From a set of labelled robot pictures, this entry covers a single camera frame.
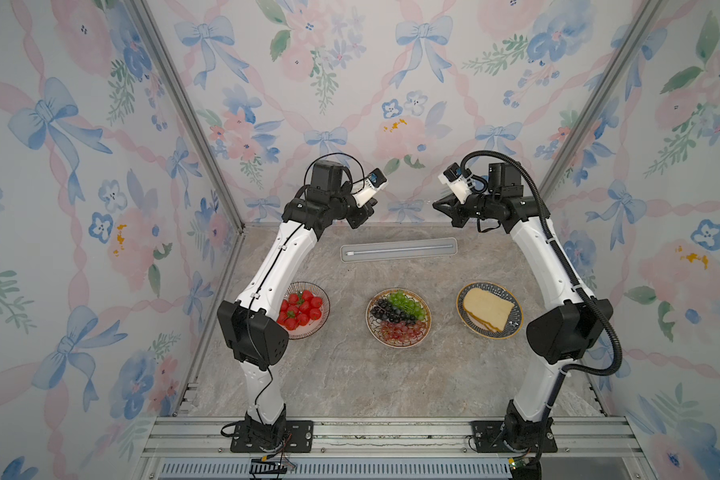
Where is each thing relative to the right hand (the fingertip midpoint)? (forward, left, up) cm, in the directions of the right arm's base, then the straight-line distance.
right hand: (440, 200), depth 81 cm
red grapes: (-25, +10, -29) cm, 39 cm away
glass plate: (-23, +36, -30) cm, 52 cm away
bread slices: (-16, -19, -31) cm, 39 cm away
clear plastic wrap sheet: (-17, -18, -30) cm, 39 cm away
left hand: (-2, +18, +3) cm, 19 cm away
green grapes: (-14, +8, -30) cm, 34 cm away
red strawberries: (-17, +41, -29) cm, 53 cm away
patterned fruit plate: (-22, +18, -31) cm, 42 cm away
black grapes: (-18, +14, -29) cm, 37 cm away
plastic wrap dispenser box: (-4, +11, -16) cm, 19 cm away
